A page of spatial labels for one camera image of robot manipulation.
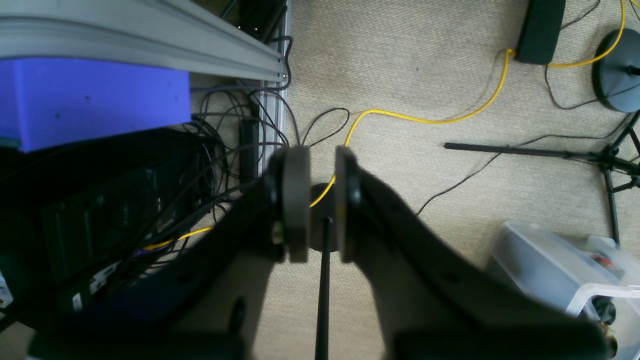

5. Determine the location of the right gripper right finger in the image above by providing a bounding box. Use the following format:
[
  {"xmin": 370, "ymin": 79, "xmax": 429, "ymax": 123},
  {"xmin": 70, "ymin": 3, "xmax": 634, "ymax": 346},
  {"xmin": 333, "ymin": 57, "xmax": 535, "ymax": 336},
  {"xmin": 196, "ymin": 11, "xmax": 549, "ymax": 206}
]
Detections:
[{"xmin": 334, "ymin": 146, "xmax": 610, "ymax": 360}]

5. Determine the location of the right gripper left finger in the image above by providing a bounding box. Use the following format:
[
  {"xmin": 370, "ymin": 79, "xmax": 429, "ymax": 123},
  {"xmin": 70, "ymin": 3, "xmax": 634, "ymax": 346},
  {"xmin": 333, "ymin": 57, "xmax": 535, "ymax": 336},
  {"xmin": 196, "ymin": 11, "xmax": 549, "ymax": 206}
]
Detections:
[{"xmin": 30, "ymin": 146, "xmax": 311, "ymax": 360}]

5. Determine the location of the clear plastic storage box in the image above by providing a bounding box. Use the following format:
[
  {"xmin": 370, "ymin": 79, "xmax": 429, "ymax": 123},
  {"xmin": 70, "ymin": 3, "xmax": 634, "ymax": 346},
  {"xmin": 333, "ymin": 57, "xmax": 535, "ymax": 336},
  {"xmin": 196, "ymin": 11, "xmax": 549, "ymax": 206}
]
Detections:
[{"xmin": 486, "ymin": 220, "xmax": 640, "ymax": 360}]

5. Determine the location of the black tripod stand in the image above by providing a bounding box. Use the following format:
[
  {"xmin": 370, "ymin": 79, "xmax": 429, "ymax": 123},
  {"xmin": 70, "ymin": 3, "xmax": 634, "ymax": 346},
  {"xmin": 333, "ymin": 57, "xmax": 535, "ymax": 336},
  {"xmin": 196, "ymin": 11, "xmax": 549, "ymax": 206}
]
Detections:
[{"xmin": 444, "ymin": 111, "xmax": 640, "ymax": 248}]

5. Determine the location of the blue foam block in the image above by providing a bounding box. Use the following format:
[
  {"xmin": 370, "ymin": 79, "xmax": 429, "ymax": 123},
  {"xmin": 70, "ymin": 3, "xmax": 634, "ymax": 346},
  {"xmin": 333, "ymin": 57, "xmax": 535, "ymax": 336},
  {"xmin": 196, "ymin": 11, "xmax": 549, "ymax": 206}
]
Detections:
[{"xmin": 0, "ymin": 57, "xmax": 191, "ymax": 153}]

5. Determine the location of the black round stand base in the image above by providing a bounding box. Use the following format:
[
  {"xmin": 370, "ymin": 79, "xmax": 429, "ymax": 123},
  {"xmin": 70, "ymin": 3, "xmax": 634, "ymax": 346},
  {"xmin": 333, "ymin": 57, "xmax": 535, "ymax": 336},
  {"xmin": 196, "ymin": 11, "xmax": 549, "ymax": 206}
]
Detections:
[{"xmin": 591, "ymin": 28, "xmax": 640, "ymax": 113}]

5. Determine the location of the aluminium frame rail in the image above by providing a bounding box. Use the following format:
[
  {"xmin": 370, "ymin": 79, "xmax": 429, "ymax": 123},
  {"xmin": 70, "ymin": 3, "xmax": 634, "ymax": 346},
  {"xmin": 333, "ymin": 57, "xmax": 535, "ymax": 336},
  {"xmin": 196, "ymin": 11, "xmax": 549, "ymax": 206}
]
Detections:
[{"xmin": 0, "ymin": 0, "xmax": 290, "ymax": 82}]

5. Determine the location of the yellow cable on floor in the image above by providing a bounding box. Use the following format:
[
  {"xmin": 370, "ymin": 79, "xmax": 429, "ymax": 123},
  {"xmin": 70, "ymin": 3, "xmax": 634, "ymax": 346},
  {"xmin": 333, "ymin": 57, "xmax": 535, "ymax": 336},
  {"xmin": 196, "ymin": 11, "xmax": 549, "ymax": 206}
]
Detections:
[{"xmin": 144, "ymin": 0, "xmax": 640, "ymax": 251}]

